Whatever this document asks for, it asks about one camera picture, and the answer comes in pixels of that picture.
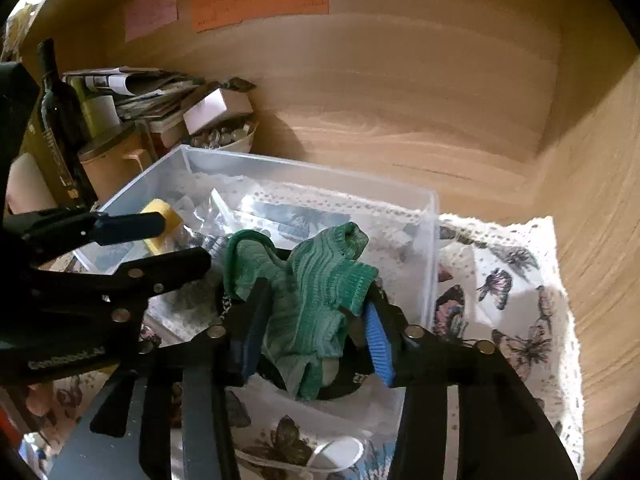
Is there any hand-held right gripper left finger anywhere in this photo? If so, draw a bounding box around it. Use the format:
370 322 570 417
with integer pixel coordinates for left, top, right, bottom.
90 278 274 480

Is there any yellow sponge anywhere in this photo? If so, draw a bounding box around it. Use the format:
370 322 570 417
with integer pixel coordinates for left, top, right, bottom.
140 199 185 256

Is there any white cardboard box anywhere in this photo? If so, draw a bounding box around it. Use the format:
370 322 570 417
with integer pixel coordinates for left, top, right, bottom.
182 87 254 136

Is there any clear plastic bag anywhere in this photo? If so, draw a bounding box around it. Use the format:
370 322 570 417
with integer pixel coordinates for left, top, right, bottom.
187 187 351 253

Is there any orange paper note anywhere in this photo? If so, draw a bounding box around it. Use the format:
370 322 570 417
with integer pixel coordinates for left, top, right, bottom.
191 0 330 33

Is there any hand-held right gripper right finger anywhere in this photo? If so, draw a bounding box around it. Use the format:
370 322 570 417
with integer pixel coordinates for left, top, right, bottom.
361 287 577 480

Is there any clear plastic storage box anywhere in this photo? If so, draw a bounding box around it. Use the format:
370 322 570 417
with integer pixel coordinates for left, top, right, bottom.
75 144 442 413

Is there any dark glass wine bottle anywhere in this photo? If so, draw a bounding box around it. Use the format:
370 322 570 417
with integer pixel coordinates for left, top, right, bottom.
36 37 99 211

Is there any butterfly print cloth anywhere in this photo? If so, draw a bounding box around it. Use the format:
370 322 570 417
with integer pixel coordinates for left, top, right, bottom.
22 215 586 480

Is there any pink paper note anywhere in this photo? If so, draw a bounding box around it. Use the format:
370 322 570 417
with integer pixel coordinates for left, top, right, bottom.
124 0 179 43

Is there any red box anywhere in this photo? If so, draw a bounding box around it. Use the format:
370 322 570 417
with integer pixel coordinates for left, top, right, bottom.
149 119 190 158

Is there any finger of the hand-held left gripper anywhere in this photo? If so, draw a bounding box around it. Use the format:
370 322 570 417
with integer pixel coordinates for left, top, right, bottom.
5 209 169 261
27 247 213 313

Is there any stack of newspapers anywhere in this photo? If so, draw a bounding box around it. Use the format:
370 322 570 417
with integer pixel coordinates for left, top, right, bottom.
62 66 257 122

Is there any bowl of glass pebbles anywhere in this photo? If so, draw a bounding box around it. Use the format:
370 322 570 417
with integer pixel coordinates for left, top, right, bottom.
187 119 259 155

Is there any pale green cup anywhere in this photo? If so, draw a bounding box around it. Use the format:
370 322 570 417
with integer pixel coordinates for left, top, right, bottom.
82 94 122 137

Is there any green knitted sock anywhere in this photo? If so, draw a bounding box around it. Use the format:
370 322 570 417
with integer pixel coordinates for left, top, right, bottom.
222 221 379 401

